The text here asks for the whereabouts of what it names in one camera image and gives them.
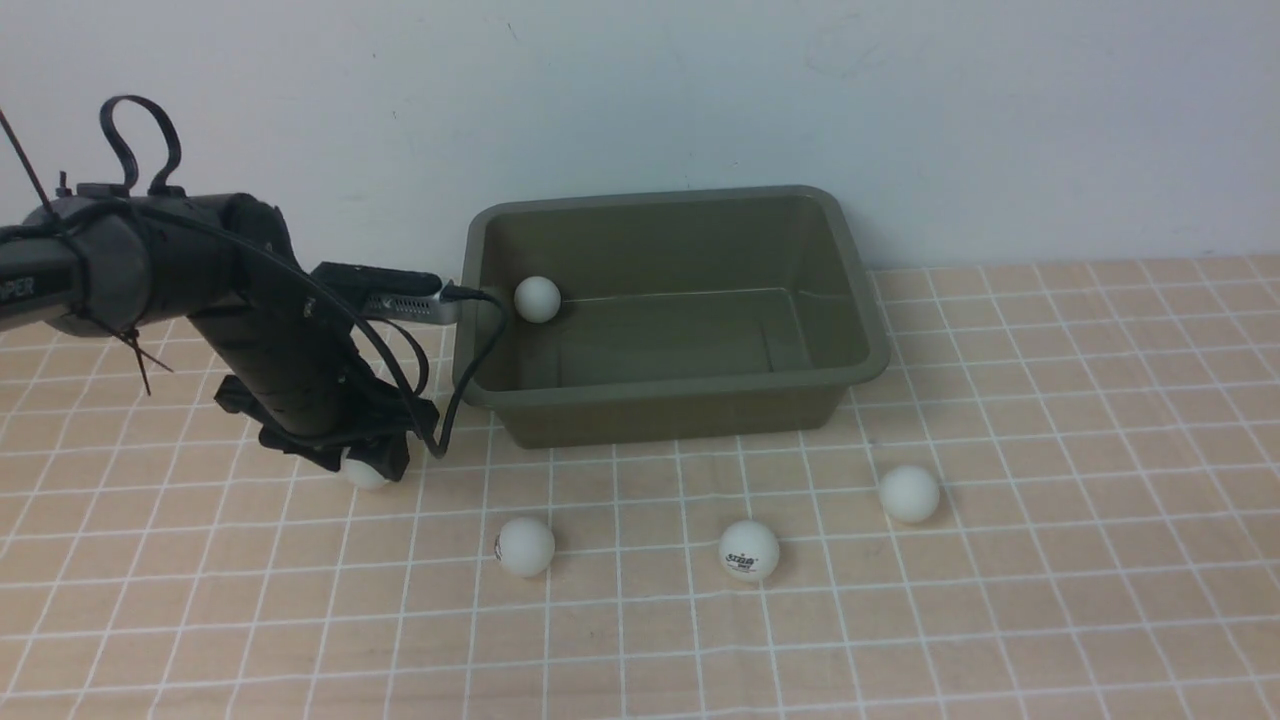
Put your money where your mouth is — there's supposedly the white ping-pong ball black logo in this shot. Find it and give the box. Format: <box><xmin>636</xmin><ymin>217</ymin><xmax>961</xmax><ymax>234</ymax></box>
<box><xmin>717</xmin><ymin>519</ymin><xmax>781</xmax><ymax>583</ymax></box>

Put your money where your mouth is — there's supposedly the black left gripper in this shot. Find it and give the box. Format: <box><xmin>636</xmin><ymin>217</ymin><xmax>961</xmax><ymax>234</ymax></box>
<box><xmin>215</xmin><ymin>372</ymin><xmax>442</xmax><ymax>483</ymax></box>

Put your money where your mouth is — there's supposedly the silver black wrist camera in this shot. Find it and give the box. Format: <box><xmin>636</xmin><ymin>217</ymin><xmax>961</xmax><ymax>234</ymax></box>
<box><xmin>311</xmin><ymin>263</ymin><xmax>461</xmax><ymax>325</ymax></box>

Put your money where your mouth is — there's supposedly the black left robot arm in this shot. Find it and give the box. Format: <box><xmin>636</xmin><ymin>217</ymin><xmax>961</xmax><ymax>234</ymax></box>
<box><xmin>1</xmin><ymin>193</ymin><xmax>445</xmax><ymax>487</ymax></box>

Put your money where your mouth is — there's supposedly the olive green plastic bin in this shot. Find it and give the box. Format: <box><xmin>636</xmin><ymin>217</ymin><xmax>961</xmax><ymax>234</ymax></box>
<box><xmin>454</xmin><ymin>184</ymin><xmax>891</xmax><ymax>448</ymax></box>

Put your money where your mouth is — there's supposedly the peach checkered tablecloth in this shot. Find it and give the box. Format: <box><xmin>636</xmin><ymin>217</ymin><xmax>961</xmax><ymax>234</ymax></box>
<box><xmin>1</xmin><ymin>256</ymin><xmax>1279</xmax><ymax>719</ymax></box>

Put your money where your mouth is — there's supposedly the black camera cable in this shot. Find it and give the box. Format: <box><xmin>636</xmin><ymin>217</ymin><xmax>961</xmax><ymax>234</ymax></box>
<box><xmin>100</xmin><ymin>200</ymin><xmax>511</xmax><ymax>459</ymax></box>

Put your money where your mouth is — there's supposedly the white ping-pong ball red mark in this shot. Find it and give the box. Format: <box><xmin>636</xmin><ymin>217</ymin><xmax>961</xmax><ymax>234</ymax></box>
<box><xmin>494</xmin><ymin>518</ymin><xmax>556</xmax><ymax>579</ymax></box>

